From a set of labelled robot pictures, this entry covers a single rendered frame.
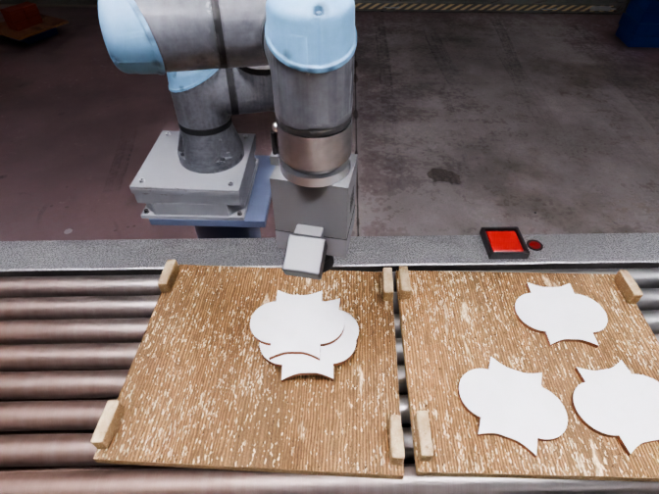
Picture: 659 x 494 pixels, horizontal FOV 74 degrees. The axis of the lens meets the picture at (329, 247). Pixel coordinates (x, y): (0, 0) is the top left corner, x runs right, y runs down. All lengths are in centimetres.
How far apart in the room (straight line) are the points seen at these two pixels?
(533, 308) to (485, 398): 20
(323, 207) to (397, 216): 190
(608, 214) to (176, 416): 246
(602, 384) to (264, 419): 49
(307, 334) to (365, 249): 26
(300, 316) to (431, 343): 21
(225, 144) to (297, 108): 63
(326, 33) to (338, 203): 17
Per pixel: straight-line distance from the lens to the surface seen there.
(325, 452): 65
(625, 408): 78
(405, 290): 76
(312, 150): 42
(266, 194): 109
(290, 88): 40
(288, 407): 67
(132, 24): 48
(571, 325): 83
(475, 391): 70
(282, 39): 39
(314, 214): 48
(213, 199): 101
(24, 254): 106
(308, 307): 72
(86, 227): 259
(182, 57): 49
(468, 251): 92
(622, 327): 88
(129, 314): 87
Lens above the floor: 154
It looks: 45 degrees down
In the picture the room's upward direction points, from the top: straight up
